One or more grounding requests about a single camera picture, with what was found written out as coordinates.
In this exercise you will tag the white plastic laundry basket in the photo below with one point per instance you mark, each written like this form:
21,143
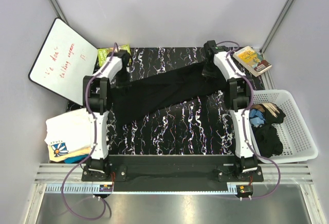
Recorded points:
298,144

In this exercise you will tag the white whiteboard red writing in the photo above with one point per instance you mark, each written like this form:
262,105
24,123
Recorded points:
64,59

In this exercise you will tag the blue garment in basket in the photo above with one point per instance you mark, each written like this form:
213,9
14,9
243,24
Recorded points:
256,118

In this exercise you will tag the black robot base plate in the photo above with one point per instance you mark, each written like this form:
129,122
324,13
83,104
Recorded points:
170,174

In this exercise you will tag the tan striped garment in basket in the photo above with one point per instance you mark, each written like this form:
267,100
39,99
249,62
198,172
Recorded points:
267,106

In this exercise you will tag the black garment in basket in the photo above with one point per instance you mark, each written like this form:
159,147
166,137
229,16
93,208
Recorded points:
266,136

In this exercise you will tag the cream folded garment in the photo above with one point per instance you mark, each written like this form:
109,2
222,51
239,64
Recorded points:
57,155

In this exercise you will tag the yellow paperback book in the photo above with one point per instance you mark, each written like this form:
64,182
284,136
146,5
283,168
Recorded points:
252,61

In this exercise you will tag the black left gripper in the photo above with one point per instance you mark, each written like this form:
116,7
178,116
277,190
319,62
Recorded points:
125,85

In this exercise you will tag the green paperback book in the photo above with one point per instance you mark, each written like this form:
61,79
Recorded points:
104,52

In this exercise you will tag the white t-shirt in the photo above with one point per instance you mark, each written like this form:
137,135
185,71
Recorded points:
78,129

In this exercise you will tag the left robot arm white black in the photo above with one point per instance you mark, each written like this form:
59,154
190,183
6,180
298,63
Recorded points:
98,102

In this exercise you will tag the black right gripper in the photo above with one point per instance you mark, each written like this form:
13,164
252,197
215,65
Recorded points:
205,73

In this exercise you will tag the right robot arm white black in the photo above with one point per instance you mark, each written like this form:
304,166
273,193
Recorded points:
238,96

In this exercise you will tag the black t-shirt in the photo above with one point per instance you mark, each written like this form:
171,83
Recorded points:
147,95

